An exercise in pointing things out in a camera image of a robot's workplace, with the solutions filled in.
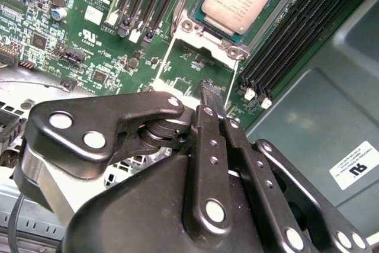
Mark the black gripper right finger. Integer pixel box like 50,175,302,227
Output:
213,84,372,253

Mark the silver CPU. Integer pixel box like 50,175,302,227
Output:
189,0,288,46

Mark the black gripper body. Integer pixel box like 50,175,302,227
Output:
60,156,285,253

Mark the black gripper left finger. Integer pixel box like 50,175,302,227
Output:
13,80,235,235

